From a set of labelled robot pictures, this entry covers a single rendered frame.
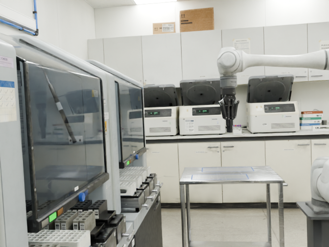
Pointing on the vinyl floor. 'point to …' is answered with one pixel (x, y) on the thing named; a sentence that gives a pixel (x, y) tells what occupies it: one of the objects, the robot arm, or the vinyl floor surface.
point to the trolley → (234, 177)
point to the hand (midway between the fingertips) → (229, 126)
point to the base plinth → (230, 205)
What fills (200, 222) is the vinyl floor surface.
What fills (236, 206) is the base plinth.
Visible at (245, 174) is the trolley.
